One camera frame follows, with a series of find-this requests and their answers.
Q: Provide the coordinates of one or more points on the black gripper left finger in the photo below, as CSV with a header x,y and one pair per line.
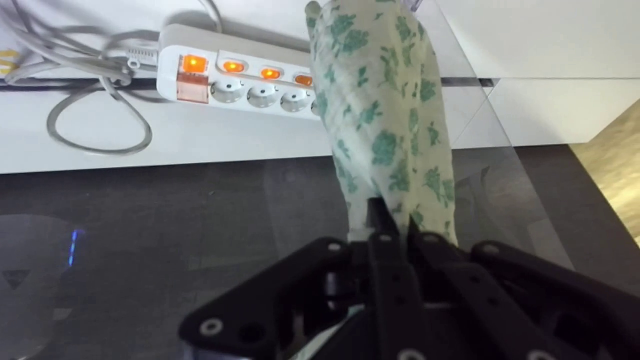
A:
x,y
280,293

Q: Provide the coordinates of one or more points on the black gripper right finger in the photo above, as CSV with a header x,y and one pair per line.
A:
x,y
532,293

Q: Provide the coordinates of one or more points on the white towel with green flowers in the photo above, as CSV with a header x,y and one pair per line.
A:
x,y
381,112

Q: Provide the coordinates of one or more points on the white power strip orange switches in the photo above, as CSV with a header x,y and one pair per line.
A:
x,y
232,73

